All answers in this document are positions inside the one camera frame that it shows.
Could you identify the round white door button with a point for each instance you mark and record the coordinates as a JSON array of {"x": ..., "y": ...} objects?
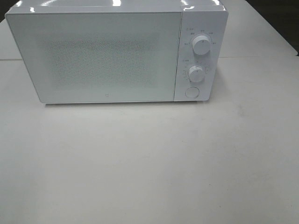
[{"x": 192, "y": 92}]

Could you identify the white timer knob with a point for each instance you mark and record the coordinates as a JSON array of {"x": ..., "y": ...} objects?
[{"x": 196, "y": 74}]

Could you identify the upper white power knob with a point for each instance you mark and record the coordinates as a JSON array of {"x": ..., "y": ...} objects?
[{"x": 201, "y": 44}]

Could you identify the white microwave door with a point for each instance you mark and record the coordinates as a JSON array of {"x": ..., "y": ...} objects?
[{"x": 86, "y": 58}]

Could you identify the white microwave oven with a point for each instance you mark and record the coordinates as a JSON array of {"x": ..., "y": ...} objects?
[{"x": 197, "y": 17}]

